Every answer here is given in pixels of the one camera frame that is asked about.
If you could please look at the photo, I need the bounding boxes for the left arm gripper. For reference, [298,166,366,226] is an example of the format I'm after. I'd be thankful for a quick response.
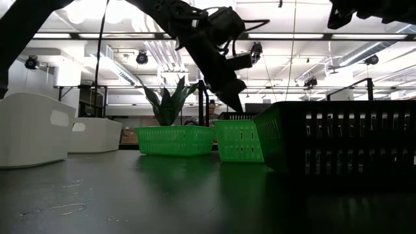
[181,31,248,113]

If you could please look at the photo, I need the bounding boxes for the green slotted plastic basket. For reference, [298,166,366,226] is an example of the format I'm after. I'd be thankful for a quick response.
[213,119,265,163]
[253,103,283,173]

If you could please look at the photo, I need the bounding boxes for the wide green slotted basket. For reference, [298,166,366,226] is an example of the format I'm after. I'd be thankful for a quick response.
[135,125,217,157]

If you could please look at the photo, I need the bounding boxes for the large white plastic basket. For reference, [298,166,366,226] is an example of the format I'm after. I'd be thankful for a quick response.
[0,92,77,169]

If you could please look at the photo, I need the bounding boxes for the dark computer monitor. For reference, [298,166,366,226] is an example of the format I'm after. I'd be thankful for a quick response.
[244,103,272,114]

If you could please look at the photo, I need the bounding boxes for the person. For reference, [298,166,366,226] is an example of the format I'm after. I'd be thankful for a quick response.
[207,99,220,127]

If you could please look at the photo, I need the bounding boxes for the green snake plant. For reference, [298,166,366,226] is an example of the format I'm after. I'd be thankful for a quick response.
[136,75,200,127]

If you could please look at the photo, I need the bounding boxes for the brown cardboard box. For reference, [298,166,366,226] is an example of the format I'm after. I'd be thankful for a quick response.
[120,128,139,145]

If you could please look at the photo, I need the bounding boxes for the black frame wooden shelf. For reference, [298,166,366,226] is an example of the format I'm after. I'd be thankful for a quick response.
[197,77,374,128]

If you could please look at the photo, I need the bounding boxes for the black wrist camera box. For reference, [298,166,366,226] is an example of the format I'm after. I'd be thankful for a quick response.
[226,53,254,72]

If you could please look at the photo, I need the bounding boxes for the thin hanging cable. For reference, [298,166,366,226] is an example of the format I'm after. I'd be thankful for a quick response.
[285,0,298,101]

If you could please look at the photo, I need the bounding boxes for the thick black hanging cable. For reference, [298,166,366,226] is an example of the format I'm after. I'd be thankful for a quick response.
[94,0,111,118]

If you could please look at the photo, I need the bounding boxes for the black metal rack frame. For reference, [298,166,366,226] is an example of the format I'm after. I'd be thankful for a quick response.
[53,84,109,118]

